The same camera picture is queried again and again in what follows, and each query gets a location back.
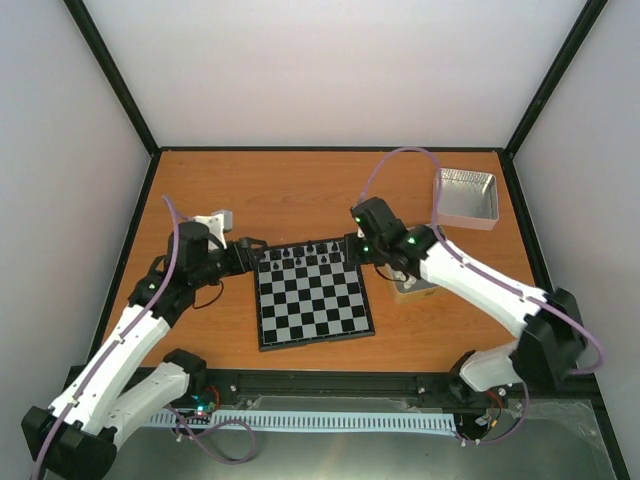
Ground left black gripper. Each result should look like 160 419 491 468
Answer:
192 237 268 288

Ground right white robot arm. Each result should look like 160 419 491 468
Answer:
344 197 587 405

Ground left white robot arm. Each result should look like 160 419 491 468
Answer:
21 217 267 479

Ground white chess pieces in tin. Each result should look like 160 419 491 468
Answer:
392 270 417 291

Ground open metal tin with pieces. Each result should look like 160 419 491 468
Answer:
383 265 443 304

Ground small circuit board with led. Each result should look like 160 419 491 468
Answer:
193 390 220 416

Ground black and silver chessboard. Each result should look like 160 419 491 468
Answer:
254 239 375 352

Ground pink-rimmed metal tin lid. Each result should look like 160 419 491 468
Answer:
433 168 499 231

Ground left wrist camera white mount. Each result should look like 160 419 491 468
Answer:
192 210 233 252

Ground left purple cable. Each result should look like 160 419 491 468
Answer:
29 194 196 480

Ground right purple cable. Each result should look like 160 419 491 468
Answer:
359 146 609 446

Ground black frame rail front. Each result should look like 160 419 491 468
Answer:
190 369 489 407

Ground light blue cable duct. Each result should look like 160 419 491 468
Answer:
144 407 457 434

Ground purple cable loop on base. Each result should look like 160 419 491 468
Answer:
169 407 256 464

